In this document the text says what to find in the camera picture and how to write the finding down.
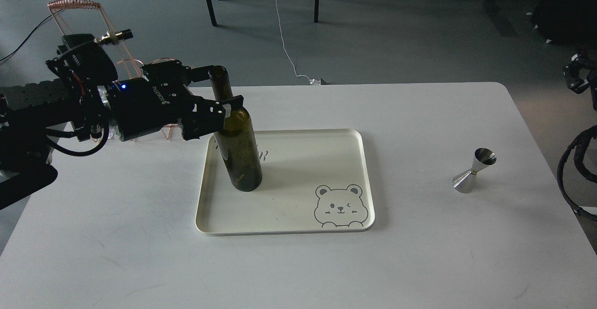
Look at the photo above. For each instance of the cream bear print tray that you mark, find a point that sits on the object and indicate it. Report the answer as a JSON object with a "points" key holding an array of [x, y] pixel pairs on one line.
{"points": [[313, 181]]}

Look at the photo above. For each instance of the rose gold wire bottle rack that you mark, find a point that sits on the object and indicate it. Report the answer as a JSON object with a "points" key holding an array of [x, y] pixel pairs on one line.
{"points": [[88, 24]]}

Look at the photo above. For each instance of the silver steel jigger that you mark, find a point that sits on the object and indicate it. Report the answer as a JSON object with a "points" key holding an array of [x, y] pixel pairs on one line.
{"points": [[482, 158]]}

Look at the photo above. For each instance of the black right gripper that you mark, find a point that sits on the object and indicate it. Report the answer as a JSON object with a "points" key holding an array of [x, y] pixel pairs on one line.
{"points": [[143, 105]]}

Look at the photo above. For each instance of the dark green wine bottle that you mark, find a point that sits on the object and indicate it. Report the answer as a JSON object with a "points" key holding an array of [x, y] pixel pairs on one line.
{"points": [[236, 140]]}

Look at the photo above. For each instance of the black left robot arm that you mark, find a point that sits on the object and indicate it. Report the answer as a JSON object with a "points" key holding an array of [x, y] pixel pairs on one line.
{"points": [[66, 114]]}

